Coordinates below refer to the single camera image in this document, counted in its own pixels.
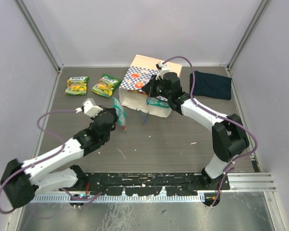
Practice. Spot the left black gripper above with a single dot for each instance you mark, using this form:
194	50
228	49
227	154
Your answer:
111	109

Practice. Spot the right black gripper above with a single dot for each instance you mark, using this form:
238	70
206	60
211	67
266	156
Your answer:
149	88

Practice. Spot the teal Fox's blossom candy bag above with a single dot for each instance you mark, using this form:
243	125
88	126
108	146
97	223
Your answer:
120	112

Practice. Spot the blue checkered paper bag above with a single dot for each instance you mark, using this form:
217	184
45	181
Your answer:
135	91

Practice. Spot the green Fox's spring tea candy bag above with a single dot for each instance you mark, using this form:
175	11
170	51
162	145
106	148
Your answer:
77	86

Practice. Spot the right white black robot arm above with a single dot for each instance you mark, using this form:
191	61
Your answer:
229	139

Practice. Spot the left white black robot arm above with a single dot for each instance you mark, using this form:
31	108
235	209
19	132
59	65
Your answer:
22	181

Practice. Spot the dark navy folded cloth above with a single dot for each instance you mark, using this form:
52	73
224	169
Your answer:
212	86

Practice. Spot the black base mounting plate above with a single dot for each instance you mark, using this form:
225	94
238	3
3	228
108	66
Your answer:
145	184

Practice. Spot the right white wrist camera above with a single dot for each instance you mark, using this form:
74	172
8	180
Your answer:
162	70

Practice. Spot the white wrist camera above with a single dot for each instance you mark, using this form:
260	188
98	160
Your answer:
90	108
162	70

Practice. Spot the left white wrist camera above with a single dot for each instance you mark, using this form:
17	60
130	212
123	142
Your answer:
90	108

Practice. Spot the slotted grey cable duct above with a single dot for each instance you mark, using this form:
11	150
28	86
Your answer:
64	198

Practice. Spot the aluminium front rail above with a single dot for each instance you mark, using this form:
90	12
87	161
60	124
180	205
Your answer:
238	181

